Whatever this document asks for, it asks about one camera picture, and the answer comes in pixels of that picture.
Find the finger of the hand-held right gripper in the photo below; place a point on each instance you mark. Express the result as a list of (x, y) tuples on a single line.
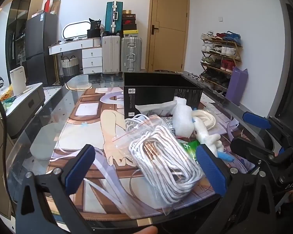
[(256, 120), (246, 148)]

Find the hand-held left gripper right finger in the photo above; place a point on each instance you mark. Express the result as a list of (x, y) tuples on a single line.
[(210, 168)]

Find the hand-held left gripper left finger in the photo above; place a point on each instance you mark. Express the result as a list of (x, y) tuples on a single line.
[(79, 168)]

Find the green packet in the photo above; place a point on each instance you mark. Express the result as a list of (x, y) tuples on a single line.
[(190, 149)]

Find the white foam piece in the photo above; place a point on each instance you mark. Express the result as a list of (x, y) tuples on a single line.
[(183, 119)]

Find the black cardboard box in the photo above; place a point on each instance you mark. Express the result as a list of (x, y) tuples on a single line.
[(149, 97)]

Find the person's left hand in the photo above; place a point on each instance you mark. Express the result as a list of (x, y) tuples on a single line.
[(146, 230)]

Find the white plush toy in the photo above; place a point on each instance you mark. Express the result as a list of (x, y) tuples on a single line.
[(206, 134)]

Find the purple bag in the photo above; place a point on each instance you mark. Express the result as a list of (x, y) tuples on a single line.
[(236, 87)]

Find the printed desk mat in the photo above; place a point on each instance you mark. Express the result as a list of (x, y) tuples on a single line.
[(88, 107)]

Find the gold shoe rack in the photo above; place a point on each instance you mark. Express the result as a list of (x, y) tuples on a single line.
[(232, 57)]

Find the cluster of loose shoes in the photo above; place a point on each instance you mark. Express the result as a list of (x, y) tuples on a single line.
[(195, 77)]

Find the rows of racked sneakers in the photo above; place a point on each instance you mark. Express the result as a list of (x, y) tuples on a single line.
[(219, 50)]

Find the crumpled clear plastic bag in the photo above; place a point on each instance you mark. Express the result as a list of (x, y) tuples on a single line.
[(156, 108)]

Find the grey sideboard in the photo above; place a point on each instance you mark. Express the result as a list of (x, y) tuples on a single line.
[(26, 102)]

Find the green snack bag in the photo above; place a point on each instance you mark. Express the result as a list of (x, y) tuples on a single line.
[(7, 102)]

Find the woven basket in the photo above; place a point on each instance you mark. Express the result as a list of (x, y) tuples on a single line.
[(69, 67)]

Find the orange snack bag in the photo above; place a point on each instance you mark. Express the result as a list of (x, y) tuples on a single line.
[(7, 93)]

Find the white kettle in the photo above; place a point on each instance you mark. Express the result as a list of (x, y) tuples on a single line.
[(17, 80)]

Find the white vanity desk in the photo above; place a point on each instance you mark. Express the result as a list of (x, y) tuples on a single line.
[(91, 56)]

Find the white suitcase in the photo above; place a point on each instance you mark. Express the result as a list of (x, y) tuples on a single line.
[(111, 53)]

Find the silver suitcase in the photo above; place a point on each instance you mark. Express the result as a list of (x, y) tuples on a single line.
[(131, 53)]

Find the wooden door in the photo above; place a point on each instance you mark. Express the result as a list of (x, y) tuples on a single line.
[(168, 29)]

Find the black refrigerator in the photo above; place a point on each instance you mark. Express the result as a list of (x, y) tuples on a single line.
[(40, 41)]

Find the oval mirror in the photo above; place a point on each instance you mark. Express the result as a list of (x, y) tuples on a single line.
[(75, 30)]

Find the black bag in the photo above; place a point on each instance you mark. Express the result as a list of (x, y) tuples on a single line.
[(94, 28)]

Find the large black shoe box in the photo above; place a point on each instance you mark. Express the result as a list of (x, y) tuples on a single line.
[(129, 27)]

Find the red and black shoe box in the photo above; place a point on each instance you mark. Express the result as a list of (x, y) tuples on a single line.
[(129, 22)]

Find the teal suitcase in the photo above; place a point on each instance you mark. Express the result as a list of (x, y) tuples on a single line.
[(113, 17)]

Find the brown shoe box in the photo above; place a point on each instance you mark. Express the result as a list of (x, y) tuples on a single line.
[(127, 12)]

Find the flat cardboard box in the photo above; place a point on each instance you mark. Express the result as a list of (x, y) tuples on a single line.
[(55, 6)]

